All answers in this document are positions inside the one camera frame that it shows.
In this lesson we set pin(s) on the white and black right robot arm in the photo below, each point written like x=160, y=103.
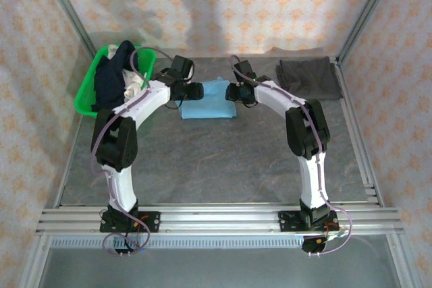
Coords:
x=308, y=129

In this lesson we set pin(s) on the light blue star-print t-shirt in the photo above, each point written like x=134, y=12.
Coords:
x=209, y=107

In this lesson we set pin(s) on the aluminium frame rail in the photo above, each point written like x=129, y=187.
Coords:
x=219, y=219

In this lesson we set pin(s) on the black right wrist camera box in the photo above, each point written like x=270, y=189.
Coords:
x=245, y=70

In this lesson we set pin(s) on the aluminium frame post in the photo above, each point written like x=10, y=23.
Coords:
x=368, y=11
x=67, y=11

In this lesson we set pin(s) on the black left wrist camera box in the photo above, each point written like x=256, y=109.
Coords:
x=182, y=67

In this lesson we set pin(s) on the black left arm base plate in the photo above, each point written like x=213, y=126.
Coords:
x=152, y=222

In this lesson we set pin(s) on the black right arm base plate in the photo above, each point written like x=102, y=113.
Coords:
x=287, y=222

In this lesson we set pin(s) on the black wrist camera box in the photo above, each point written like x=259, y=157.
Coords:
x=182, y=67
x=245, y=70

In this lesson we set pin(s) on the navy blue t-shirt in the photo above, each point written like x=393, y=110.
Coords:
x=109, y=82

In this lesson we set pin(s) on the green plastic basket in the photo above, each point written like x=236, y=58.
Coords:
x=86, y=95

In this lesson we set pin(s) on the folded dark grey t-shirt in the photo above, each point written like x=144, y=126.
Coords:
x=308, y=77

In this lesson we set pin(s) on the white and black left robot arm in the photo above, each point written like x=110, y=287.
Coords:
x=116, y=139

